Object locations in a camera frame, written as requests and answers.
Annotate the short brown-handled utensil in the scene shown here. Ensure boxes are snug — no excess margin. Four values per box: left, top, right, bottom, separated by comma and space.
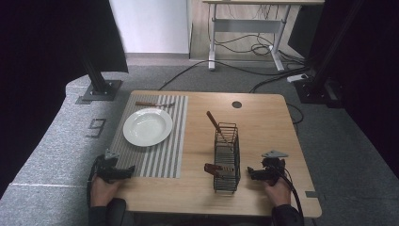
203, 162, 235, 177

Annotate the person's right hand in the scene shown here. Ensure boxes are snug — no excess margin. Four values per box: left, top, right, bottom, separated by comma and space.
263, 176, 293, 208

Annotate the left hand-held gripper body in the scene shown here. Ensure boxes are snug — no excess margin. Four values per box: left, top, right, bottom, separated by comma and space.
94, 149, 126, 185

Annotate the grey striped placemat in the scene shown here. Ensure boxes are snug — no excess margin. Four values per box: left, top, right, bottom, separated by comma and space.
109, 94, 189, 180

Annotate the wooden-handled fork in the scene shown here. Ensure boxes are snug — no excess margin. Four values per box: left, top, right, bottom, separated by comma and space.
135, 100, 176, 109

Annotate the long black floor cable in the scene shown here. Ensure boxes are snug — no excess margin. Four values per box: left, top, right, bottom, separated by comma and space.
157, 59, 310, 91

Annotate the white desk with metal legs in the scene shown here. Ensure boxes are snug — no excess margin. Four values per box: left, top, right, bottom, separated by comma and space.
202, 0, 326, 73

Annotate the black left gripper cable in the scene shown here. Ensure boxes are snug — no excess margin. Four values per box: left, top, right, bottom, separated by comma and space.
86, 154, 105, 209

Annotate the white power strip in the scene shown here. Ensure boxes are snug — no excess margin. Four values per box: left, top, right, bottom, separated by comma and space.
286, 73, 311, 84

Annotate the thick black floor cable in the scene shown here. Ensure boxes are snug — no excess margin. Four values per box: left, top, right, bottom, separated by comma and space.
248, 67, 311, 94

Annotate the white partition panel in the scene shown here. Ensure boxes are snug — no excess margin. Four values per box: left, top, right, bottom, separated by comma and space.
108, 0, 193, 55

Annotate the black metal stand with base plate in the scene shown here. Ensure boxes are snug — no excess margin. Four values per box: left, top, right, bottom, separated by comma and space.
74, 46, 124, 105

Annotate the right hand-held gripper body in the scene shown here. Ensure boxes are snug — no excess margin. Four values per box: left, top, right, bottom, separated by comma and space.
259, 149, 290, 186

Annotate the black cable loop beside table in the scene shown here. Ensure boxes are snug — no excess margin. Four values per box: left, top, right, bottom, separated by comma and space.
286, 102, 305, 125

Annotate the tangle of cables under desk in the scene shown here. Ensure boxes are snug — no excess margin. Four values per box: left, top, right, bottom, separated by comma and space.
206, 3, 306, 65

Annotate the white round plate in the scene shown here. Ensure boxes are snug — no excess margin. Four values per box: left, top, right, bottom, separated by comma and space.
122, 107, 174, 148

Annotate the black metal stand with boxy base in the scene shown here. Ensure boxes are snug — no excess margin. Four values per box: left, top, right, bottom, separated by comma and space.
294, 0, 365, 109

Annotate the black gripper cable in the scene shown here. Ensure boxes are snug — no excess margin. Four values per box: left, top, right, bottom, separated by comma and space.
272, 164, 306, 226
86, 154, 105, 209

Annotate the black curtain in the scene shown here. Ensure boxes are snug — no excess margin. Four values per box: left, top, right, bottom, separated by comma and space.
0, 0, 129, 199
287, 0, 399, 180

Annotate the black wire cutlery rack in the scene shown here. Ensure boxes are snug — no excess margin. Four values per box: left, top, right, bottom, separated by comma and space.
213, 121, 242, 194

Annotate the person's left hand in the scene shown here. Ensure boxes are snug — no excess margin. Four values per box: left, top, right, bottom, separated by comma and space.
89, 174, 124, 208

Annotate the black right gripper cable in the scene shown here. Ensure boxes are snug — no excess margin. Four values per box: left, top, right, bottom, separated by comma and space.
272, 164, 306, 226

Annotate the long wooden-handled utensil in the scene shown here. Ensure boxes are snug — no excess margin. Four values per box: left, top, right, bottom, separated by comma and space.
205, 110, 231, 146

